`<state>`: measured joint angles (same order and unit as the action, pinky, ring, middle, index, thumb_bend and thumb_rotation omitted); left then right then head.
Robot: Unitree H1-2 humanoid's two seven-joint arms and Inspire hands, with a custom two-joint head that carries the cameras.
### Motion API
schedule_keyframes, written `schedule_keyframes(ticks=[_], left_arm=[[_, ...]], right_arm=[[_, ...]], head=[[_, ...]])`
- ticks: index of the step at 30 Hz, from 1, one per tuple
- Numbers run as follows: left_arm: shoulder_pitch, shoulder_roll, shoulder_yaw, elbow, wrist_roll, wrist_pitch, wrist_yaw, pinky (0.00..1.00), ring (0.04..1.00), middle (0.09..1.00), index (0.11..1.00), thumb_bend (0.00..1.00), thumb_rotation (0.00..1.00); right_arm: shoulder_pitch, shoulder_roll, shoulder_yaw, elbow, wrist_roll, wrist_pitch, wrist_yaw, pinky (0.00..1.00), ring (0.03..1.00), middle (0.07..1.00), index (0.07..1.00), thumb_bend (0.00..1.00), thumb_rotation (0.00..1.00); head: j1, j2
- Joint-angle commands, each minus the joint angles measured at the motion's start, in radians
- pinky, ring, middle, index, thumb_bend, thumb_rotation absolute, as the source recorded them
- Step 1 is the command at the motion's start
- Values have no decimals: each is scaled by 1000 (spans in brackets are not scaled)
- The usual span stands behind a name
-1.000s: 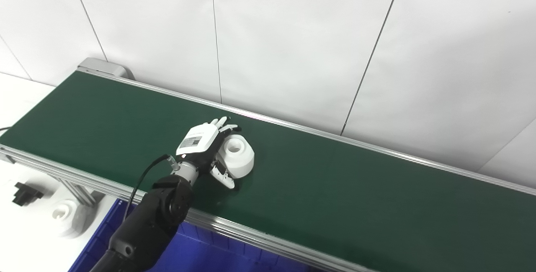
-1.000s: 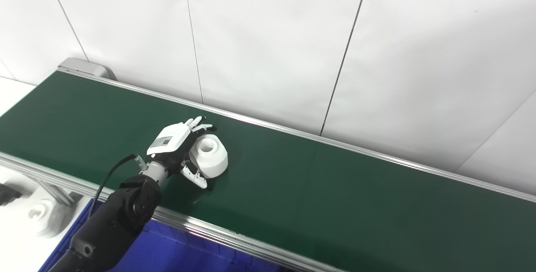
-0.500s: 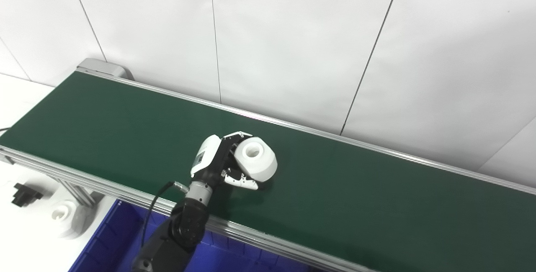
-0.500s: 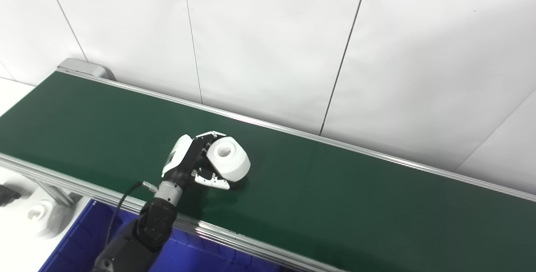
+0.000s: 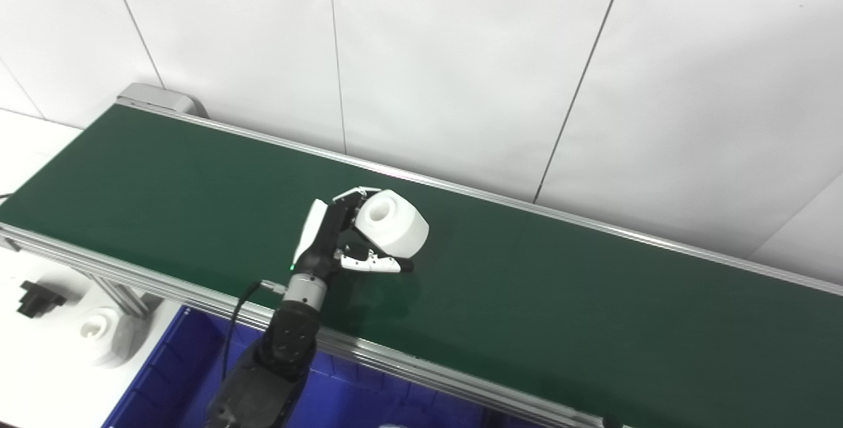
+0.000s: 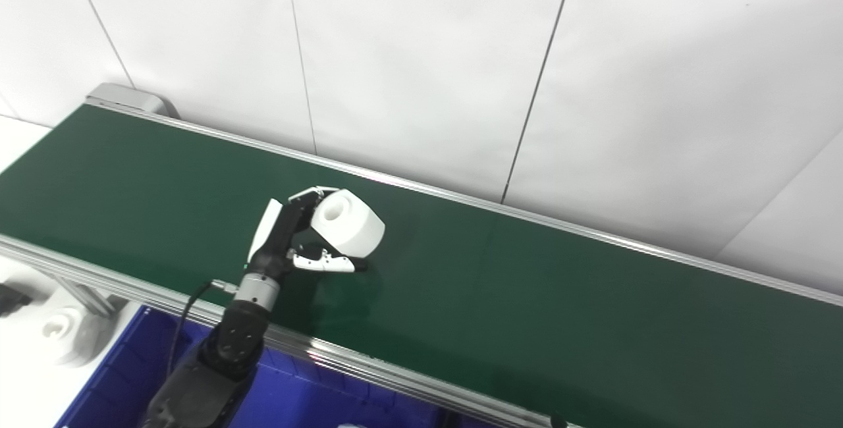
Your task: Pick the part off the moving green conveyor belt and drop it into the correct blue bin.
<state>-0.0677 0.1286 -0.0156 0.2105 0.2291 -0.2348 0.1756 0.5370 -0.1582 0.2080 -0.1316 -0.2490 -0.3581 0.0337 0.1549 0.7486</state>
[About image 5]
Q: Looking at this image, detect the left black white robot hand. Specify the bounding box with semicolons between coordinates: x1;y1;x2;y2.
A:
292;186;416;281

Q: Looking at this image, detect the green conveyor belt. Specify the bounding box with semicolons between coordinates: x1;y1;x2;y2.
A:
0;104;843;428
0;95;843;428

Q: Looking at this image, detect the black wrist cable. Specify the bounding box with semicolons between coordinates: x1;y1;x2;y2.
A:
221;280;288;383

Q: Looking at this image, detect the aluminium conveyor leg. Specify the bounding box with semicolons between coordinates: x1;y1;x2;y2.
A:
82;270;165;319

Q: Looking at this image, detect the grey conveyor end cap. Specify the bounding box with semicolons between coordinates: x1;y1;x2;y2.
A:
117;83;209;119

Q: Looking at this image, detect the black bracket part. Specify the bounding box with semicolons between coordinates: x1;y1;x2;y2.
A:
16;280;67;319

